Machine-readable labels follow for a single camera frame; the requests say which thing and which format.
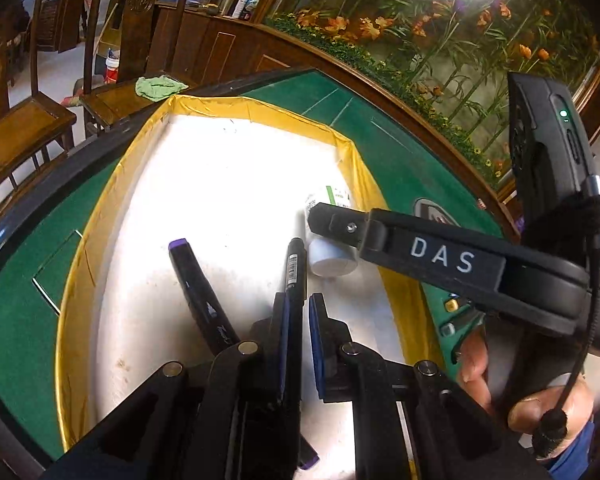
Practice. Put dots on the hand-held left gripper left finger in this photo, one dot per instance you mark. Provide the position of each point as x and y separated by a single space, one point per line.
285 345

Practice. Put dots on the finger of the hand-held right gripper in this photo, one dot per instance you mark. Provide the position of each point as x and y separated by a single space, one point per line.
380 235

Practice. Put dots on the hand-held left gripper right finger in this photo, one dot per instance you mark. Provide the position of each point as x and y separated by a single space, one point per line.
317 345

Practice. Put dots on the large white bottle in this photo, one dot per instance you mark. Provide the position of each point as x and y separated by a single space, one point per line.
330 260

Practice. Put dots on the black pen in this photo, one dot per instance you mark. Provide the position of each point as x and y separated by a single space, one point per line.
294 270

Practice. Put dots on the person's right forearm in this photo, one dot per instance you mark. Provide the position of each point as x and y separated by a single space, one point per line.
575 457

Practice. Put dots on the person's right hand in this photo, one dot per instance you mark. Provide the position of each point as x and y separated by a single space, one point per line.
472 370

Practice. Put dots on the round table control panel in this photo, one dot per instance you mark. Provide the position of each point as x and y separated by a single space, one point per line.
436 212

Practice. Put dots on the black marker with purple caps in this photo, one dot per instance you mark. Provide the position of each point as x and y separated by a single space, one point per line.
200 295

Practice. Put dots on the yellow table button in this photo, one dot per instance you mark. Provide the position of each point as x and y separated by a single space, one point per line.
451 305

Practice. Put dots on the grey table button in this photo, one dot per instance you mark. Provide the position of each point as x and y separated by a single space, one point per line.
447 330

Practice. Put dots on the white mat with yellow border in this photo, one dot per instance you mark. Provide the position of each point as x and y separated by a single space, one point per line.
205 185

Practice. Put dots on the wooden counter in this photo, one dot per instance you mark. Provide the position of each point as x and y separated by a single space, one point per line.
215 45

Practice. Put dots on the green cloth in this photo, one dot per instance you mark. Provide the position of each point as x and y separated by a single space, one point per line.
160 87

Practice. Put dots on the slim white bottle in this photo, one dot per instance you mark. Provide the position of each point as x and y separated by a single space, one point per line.
240 7

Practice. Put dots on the metal thermos cup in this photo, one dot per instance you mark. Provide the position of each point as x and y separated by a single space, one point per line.
228 2

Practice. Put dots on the red and white bucket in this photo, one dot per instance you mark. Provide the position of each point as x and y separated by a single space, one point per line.
111 67

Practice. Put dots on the wooden chair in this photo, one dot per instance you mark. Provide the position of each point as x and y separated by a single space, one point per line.
25 130
141 15

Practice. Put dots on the artificial flower wall panel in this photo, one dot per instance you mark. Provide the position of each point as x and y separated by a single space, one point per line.
430 50

